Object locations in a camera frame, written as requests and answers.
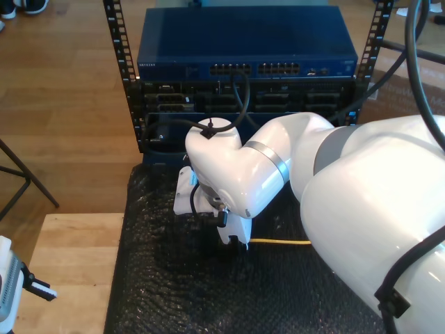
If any yellow network cable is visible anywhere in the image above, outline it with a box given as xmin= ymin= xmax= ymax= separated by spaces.
xmin=250 ymin=238 xmax=313 ymax=246

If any black bubble-wrap mat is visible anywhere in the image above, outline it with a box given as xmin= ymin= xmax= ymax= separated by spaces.
xmin=103 ymin=163 xmax=387 ymax=334

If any black rack shelf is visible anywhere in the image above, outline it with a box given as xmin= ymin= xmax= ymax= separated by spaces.
xmin=138 ymin=111 xmax=303 ymax=154

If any black rack server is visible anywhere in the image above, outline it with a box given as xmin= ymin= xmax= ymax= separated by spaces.
xmin=127 ymin=79 xmax=366 ymax=116

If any brown cardboard monitor box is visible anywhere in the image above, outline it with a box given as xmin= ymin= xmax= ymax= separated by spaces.
xmin=357 ymin=47 xmax=445 ymax=127

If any black metal bar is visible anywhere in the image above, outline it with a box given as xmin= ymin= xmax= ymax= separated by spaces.
xmin=381 ymin=39 xmax=445 ymax=65

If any blue rack base plate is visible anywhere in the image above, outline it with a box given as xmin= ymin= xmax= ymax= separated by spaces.
xmin=142 ymin=152 xmax=187 ymax=168

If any blue network switch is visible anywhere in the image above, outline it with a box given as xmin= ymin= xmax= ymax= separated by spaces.
xmin=136 ymin=6 xmax=359 ymax=81

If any black perforated rack post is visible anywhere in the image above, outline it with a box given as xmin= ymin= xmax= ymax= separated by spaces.
xmin=342 ymin=0 xmax=394 ymax=128
xmin=102 ymin=0 xmax=147 ymax=154

